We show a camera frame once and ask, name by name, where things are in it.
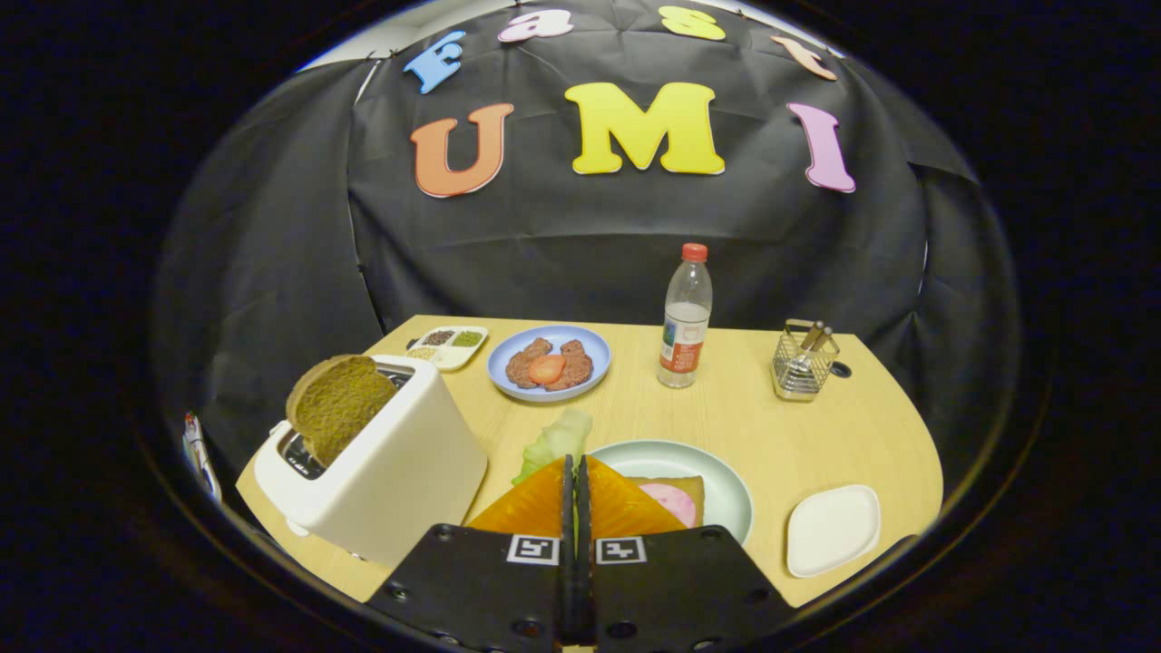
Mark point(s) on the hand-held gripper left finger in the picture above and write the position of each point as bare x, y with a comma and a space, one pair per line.
472, 589

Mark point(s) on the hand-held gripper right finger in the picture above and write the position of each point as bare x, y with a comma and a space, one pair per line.
680, 589

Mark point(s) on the green lettuce leaf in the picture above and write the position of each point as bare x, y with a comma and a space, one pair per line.
555, 440

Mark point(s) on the brown toast bread slice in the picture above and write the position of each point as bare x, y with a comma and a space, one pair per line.
340, 408

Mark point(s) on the pink ham slice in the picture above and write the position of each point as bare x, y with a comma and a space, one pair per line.
678, 504

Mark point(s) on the square bread slice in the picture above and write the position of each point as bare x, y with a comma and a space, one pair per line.
694, 487

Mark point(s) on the pale green plate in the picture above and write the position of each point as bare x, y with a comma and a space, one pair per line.
726, 494

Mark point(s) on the white toaster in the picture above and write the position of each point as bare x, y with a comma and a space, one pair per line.
399, 481

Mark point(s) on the small white square dish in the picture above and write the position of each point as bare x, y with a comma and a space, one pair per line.
833, 531

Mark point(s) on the brown meat patty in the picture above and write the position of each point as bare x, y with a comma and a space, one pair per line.
578, 363
524, 363

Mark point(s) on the red tomato slice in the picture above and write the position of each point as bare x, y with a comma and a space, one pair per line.
547, 369

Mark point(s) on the white divided seasoning tray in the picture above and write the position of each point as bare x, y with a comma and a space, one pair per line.
451, 352

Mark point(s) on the blue plate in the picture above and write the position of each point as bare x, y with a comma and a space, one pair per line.
594, 345

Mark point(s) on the clear bottle with red cap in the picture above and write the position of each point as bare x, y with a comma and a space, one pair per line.
685, 326

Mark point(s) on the black backdrop cloth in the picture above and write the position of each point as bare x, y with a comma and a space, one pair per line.
562, 236

